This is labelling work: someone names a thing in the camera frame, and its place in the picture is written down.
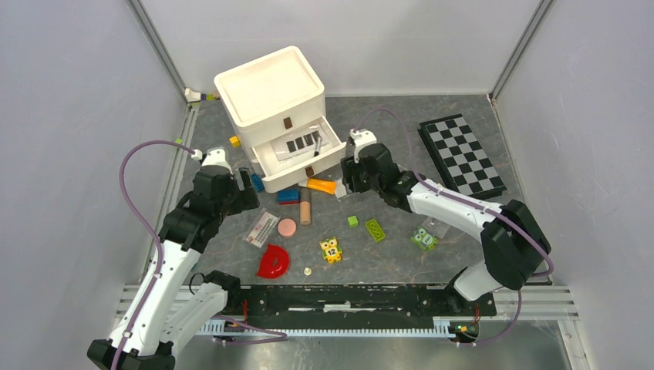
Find clear packet white strips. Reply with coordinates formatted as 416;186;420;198
334;183;348;199

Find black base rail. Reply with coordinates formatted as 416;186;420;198
221;284;497;330

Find yellow owl brick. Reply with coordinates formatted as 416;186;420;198
319;237;342;264

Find blue flat brick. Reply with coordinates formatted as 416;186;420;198
251;173;265;192

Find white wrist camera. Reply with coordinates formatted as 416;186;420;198
190;146;233;173
348;129;377;163

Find orange cream tube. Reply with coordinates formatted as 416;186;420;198
298;178;338;195

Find false eyelash case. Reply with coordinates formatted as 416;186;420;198
243;208;280;248

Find white three-drawer organizer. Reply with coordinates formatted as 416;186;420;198
214;45;346;193

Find red arch brick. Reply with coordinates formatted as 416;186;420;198
256;244;291;279

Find blue red duplo brick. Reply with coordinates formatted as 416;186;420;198
276;189;300;205

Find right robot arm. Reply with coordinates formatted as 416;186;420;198
341;143;554;315

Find black grey chessboard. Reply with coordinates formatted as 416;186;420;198
417;114;507;200

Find clear plastic bag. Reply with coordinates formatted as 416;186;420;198
421;217;450;240

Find small lime green cube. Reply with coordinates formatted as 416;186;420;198
347;216;359;227

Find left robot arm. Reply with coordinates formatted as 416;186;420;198
87;165;259;369

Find lime green flat brick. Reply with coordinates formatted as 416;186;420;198
364;219;386;243

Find white corner block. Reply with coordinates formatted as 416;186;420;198
184;87;203;104

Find yellow small cube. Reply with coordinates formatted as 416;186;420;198
229;136;241;148

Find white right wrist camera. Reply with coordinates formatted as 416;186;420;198
348;129;377;163

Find eyeshadow palette in drawer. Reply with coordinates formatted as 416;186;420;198
271;130;329;161

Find beige foundation bottle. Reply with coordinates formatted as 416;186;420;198
299;188;312;226

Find pink round sponge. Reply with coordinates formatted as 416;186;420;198
278;218;297;237

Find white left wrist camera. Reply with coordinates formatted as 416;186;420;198
190;146;233;173

